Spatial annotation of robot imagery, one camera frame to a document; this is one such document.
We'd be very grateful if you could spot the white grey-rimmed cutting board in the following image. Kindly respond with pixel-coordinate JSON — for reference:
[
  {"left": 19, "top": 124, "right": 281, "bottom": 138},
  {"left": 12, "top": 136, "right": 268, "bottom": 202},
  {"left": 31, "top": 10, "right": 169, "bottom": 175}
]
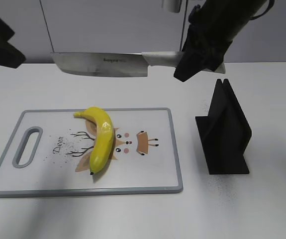
[{"left": 0, "top": 108, "right": 183, "bottom": 198}]

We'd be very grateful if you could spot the black knife stand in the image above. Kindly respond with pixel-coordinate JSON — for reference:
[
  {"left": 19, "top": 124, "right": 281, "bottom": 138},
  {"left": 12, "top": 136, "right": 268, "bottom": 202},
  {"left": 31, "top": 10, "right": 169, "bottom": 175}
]
[{"left": 195, "top": 79, "right": 252, "bottom": 175}]

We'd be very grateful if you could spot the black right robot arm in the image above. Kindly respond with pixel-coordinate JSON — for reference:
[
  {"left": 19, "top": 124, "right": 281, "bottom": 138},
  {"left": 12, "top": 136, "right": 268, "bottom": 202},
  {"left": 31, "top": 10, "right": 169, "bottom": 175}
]
[{"left": 174, "top": 0, "right": 275, "bottom": 82}]

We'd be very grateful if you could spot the knife with white handle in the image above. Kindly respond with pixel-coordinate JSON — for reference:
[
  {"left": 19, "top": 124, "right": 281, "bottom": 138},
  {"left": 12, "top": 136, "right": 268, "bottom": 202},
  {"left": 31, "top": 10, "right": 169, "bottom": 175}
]
[{"left": 50, "top": 51, "right": 226, "bottom": 78}]

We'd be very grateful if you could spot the yellow plastic banana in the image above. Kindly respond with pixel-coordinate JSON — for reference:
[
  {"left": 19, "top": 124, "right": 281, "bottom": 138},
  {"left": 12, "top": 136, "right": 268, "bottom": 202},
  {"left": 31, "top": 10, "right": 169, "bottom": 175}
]
[{"left": 73, "top": 107, "right": 115, "bottom": 175}]

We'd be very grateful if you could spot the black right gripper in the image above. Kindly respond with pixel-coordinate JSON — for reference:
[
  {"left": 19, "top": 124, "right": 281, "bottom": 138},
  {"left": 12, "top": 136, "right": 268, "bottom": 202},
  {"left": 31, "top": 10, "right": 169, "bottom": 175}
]
[{"left": 174, "top": 25, "right": 231, "bottom": 82}]

